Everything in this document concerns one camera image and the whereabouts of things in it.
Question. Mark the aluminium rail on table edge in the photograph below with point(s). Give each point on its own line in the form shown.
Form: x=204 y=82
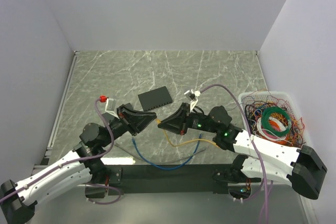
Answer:
x=59 y=112

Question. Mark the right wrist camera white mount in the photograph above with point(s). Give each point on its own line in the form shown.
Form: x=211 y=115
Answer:
x=192 y=95

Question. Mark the black network switch box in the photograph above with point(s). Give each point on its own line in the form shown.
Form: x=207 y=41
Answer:
x=154 y=99

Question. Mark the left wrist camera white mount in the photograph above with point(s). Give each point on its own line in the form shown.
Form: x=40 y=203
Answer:
x=110 y=104

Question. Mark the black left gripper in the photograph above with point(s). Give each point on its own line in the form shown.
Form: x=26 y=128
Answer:
x=136 y=121

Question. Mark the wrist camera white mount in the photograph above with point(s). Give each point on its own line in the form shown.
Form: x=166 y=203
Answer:
x=110 y=104
x=192 y=95

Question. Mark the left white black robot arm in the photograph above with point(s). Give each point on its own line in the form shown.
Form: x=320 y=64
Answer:
x=80 y=165

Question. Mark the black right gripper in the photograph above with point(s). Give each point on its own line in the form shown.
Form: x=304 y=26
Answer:
x=180 y=121

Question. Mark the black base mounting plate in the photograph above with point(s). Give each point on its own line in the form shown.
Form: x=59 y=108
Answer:
x=192 y=178

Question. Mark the white plastic basket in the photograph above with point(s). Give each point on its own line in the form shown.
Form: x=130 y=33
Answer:
x=255 y=102

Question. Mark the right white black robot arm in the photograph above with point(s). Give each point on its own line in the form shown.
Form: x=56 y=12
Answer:
x=300 y=168

